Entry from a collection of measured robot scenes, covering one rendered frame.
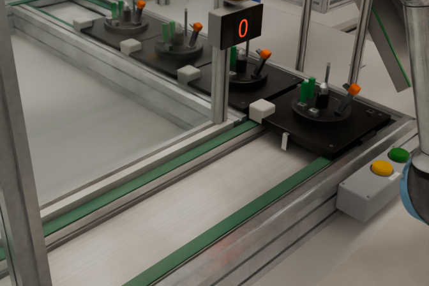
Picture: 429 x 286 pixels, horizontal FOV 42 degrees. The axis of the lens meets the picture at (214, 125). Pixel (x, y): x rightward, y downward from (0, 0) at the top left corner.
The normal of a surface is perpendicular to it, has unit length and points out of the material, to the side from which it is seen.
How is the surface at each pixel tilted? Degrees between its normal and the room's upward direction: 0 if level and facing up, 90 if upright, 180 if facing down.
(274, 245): 90
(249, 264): 90
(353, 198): 90
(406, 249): 0
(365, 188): 0
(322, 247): 0
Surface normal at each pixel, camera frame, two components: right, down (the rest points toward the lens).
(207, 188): 0.03, -0.86
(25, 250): 0.71, 0.38
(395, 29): 0.43, -0.30
